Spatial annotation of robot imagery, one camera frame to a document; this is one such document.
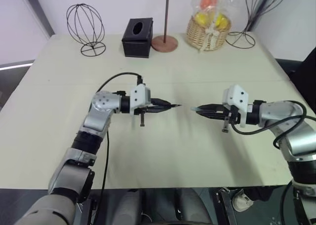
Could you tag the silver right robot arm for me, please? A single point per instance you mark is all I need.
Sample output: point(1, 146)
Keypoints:
point(296, 138)

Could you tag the dark grey window frame post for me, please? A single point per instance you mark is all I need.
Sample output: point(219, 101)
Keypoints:
point(40, 14)

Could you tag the orange fruit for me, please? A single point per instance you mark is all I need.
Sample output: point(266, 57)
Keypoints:
point(209, 2)

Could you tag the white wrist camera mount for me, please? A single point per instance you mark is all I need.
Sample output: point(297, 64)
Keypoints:
point(140, 96)
point(235, 95)

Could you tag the clear plastic wrap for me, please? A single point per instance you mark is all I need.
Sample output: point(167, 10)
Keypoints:
point(228, 2)

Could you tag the cream ribbon bow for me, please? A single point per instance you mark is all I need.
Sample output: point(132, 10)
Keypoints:
point(211, 34)

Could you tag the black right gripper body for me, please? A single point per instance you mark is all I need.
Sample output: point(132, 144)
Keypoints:
point(233, 115)

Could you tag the wooden stand with round base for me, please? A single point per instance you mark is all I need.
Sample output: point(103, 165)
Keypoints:
point(165, 44)

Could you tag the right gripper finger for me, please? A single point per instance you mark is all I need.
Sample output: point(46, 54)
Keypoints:
point(212, 107)
point(212, 114)

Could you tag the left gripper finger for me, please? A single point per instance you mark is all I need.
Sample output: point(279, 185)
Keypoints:
point(158, 109)
point(160, 101)

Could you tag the black leather tissue box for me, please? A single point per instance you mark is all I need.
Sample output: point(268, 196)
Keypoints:
point(136, 47)

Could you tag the black metal bracket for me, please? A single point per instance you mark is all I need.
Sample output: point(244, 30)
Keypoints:
point(225, 205)

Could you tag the woven wicker basket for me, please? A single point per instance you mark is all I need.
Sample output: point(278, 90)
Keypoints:
point(197, 38)

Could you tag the white sneaker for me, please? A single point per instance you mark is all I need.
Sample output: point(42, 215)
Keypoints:
point(243, 200)

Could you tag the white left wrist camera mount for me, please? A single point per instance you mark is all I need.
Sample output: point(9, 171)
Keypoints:
point(140, 96)

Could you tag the pale blue marker cap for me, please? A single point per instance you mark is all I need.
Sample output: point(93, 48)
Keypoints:
point(194, 108)

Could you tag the yellow fruit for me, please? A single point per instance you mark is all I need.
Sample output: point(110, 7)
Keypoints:
point(222, 21)
point(201, 18)

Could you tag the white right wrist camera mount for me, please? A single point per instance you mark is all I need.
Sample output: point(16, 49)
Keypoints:
point(235, 95)

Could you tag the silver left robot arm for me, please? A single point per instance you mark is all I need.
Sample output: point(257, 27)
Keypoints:
point(97, 122)

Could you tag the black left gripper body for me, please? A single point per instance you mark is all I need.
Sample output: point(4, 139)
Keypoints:
point(145, 110)

